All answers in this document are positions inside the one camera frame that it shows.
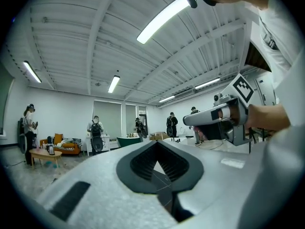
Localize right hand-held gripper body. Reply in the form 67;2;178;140
197;73;255;147

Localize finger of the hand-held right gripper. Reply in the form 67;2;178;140
182;108;220;128

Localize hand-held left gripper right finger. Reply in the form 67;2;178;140
156;141;252;225

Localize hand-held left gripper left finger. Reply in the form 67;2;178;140
36;141;179;229

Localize person's right forearm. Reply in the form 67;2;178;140
246;103;292;132

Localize person's right hand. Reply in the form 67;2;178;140
229;105;242;124

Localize ceiling air conditioner unit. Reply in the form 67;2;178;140
173;88;196;99

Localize ceiling tube light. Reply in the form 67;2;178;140
194;77;221;90
136;0;192;45
22;60;42;84
158;94;176;103
107;75;121;94

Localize open cardboard boxes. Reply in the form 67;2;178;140
149;131;170;141

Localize white side cabinet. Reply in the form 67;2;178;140
85;134;111;156

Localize narrow grey roller blind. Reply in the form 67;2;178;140
138;105;147;128
125;104;137;135

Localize orange sofa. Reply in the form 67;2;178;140
39;133;82;156

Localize dark green bathtub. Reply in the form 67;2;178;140
116;136;142;148

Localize striped blanket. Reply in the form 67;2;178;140
61;137;82;150

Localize person's white shirt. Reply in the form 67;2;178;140
238;0;305;226

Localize wooden coffee table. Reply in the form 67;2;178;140
29;148;63;170

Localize wide grey roller blind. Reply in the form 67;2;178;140
93;100;122;140

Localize black floor cabinet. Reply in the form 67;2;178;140
17;118;27;155

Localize black metal frame rack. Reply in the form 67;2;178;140
247;126;274;155

